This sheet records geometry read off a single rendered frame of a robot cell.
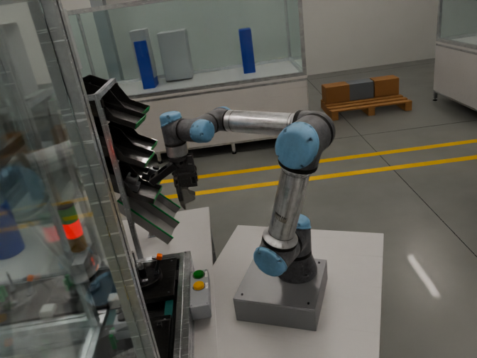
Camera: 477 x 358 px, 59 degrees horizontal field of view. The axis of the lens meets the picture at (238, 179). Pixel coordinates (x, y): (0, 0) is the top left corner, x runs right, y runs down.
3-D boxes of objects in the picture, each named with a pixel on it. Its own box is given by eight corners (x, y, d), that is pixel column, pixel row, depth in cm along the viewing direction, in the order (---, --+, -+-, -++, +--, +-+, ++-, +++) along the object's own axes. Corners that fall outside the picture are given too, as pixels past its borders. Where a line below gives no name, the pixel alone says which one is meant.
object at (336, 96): (392, 98, 700) (392, 74, 684) (412, 110, 627) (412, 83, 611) (321, 107, 704) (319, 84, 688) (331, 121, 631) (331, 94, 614)
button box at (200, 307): (209, 280, 167) (207, 268, 164) (211, 317, 147) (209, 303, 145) (192, 283, 166) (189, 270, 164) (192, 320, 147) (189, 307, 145)
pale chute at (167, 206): (175, 213, 205) (180, 207, 203) (170, 227, 193) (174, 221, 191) (127, 180, 199) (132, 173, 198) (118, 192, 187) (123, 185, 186)
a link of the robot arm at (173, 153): (164, 148, 143) (165, 141, 150) (167, 161, 144) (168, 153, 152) (186, 145, 143) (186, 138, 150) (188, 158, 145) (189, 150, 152)
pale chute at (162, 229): (174, 229, 191) (179, 221, 189) (167, 244, 179) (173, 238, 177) (122, 193, 186) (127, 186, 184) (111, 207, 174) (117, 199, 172)
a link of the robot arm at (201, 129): (219, 114, 139) (194, 112, 145) (199, 123, 131) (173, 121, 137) (223, 136, 143) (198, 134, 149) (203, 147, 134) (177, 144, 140)
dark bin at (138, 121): (145, 119, 170) (149, 102, 167) (135, 129, 158) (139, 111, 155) (78, 98, 168) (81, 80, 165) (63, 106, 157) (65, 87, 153)
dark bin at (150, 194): (161, 190, 183) (165, 175, 180) (153, 204, 171) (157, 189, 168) (99, 170, 181) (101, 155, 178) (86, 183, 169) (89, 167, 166)
